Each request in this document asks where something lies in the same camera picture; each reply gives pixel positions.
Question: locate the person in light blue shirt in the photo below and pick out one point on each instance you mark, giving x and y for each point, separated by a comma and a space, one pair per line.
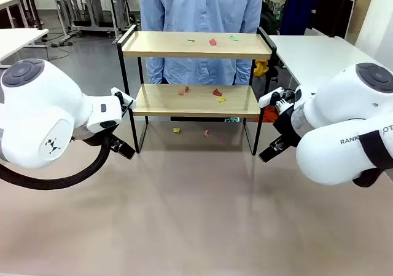
199, 8

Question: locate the small teal item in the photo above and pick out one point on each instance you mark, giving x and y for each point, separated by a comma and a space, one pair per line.
231, 120

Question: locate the person's right forearm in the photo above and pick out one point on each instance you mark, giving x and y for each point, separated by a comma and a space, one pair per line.
156, 70

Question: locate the black frame wooden two-tier shelf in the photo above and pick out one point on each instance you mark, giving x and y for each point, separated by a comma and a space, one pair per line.
184, 47

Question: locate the person's left forearm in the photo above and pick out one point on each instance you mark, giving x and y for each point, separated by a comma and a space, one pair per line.
244, 71

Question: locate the red paper scrap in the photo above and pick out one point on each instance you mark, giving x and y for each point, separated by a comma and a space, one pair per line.
212, 41
217, 92

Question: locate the white desk with thick top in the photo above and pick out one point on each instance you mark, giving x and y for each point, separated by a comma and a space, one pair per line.
18, 39

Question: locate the brown cardboard board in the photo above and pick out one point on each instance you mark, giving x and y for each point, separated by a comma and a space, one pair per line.
360, 11

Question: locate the white desk with rounded corner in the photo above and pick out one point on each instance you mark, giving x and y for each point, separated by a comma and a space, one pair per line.
307, 51

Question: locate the light green paper scrap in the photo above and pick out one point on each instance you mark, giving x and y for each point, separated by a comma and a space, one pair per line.
234, 37

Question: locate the orange cloth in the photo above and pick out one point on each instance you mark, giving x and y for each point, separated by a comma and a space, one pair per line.
270, 114

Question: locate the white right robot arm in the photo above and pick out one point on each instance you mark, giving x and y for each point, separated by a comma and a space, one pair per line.
344, 104

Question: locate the black monitor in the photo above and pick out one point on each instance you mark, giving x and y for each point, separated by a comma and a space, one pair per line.
330, 11

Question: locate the yellow paper scrap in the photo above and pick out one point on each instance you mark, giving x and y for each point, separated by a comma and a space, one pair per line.
221, 99
176, 130

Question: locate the yellow cloth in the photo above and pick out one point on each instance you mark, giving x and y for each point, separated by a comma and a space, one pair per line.
261, 68

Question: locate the black stand pole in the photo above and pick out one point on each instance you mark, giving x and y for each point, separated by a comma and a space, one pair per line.
343, 5

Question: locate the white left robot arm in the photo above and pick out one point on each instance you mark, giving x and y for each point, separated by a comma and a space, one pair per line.
46, 113

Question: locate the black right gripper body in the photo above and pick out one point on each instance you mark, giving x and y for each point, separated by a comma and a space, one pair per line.
287, 125

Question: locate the person in blue trousers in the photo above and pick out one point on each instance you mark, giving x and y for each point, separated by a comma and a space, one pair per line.
296, 8

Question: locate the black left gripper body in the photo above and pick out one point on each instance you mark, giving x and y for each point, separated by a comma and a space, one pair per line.
114, 142

